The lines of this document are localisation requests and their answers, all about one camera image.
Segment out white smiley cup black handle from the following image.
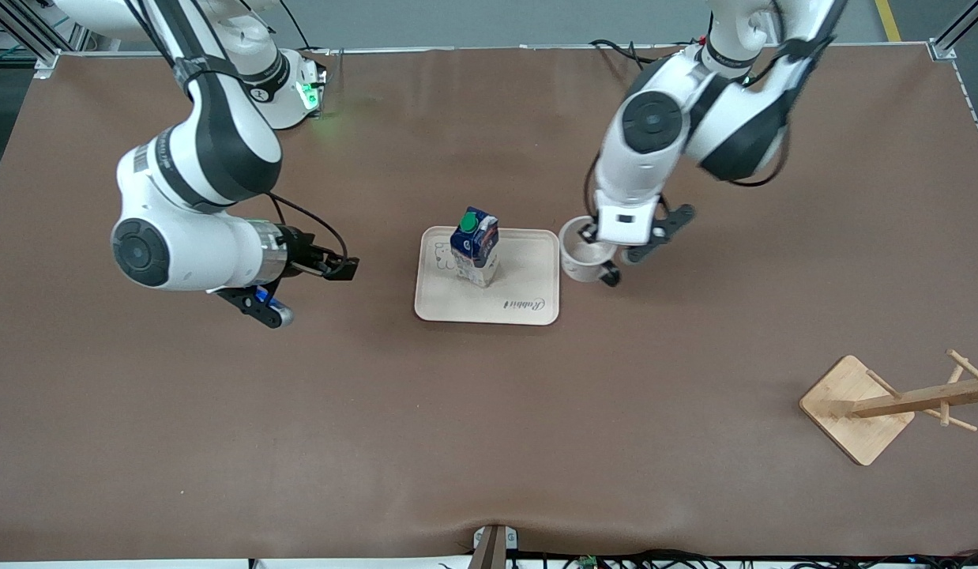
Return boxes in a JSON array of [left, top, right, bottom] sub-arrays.
[[559, 217, 623, 288]]

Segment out blue white milk carton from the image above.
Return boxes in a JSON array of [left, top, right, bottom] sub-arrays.
[[450, 207, 500, 288]]

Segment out wooden cup rack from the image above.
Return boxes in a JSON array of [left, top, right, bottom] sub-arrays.
[[799, 349, 978, 467]]

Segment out cream rabbit print tray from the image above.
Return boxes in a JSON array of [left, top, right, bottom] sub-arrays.
[[414, 226, 561, 326]]

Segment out brown table cover mat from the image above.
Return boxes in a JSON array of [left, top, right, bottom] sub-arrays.
[[0, 43, 978, 562]]

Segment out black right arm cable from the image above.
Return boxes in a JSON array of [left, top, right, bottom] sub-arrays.
[[126, 0, 349, 262]]

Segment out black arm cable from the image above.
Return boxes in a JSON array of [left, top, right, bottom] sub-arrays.
[[586, 32, 837, 218], [126, 0, 349, 262]]

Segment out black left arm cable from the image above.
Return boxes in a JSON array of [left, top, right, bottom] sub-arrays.
[[586, 32, 837, 218]]

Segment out black left base cable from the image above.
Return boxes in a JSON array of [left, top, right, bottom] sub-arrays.
[[590, 38, 695, 72]]

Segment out black base cable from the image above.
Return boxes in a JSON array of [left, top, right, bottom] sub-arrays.
[[590, 38, 695, 72], [280, 0, 314, 51]]

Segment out black right base cable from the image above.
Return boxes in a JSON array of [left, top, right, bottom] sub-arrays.
[[280, 0, 314, 51]]

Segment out metal table edge bracket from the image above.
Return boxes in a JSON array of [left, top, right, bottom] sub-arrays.
[[472, 525, 519, 569]]

